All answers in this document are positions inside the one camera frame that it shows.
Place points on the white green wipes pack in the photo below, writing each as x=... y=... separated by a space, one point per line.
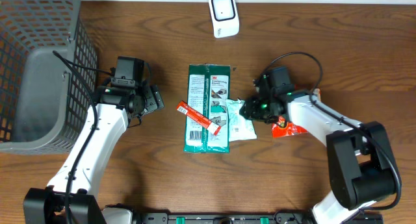
x=239 y=127

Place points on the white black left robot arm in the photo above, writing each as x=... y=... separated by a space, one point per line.
x=71 y=195

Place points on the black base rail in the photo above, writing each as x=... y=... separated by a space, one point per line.
x=227 y=218

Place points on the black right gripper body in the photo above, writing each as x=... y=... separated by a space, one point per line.
x=260 y=109

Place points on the red snack bag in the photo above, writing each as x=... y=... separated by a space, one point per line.
x=285 y=128

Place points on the red Nescafe coffee sachet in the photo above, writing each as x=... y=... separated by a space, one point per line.
x=199 y=118

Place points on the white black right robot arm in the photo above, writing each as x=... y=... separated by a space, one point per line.
x=362 y=168

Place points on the small orange carton box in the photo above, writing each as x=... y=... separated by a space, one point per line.
x=317 y=93

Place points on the grey plastic mesh basket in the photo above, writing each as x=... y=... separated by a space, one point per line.
x=48 y=64

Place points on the white barcode scanner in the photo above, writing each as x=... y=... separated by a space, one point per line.
x=225 y=18

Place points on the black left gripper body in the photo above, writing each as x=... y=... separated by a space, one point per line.
x=154 y=101

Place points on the green gloves package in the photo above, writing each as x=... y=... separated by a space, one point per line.
x=207 y=92

